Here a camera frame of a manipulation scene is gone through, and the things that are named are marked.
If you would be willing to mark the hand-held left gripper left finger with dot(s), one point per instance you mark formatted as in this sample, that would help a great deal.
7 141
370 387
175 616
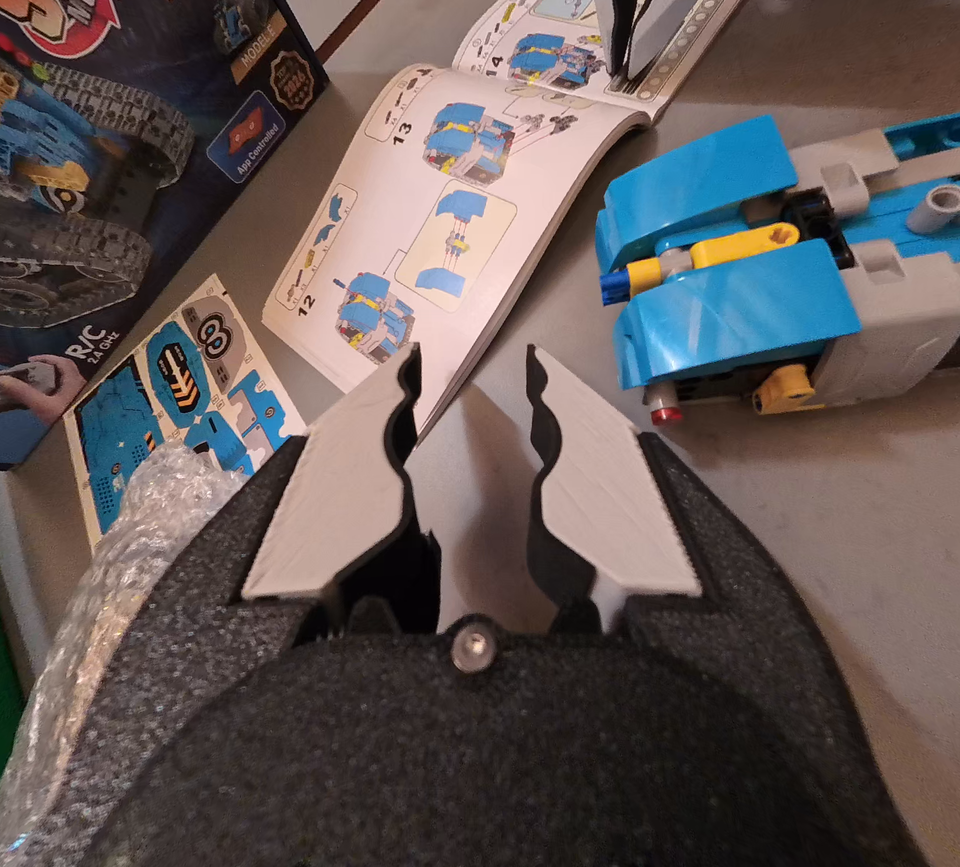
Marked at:
330 507

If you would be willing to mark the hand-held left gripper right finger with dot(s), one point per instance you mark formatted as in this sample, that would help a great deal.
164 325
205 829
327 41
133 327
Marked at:
615 507

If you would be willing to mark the blue grey toy robot model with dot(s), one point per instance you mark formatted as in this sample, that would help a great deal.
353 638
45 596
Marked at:
712 327

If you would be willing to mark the light grey connector assembly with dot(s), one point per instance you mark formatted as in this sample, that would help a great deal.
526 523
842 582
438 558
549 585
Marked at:
936 208

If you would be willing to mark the grey desk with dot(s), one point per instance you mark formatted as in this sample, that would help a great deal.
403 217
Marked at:
825 544

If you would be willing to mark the blue sticker sheet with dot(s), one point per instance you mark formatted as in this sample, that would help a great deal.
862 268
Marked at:
127 417

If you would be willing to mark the crumpled clear plastic wrap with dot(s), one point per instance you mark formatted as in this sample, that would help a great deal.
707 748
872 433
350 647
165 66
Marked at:
97 619

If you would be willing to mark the open instruction booklet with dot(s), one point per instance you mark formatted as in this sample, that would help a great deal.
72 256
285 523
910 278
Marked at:
420 222

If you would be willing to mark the green box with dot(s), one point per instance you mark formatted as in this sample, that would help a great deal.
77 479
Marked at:
9 694

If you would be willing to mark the dark toy kit box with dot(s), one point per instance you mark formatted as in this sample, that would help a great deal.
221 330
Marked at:
135 132

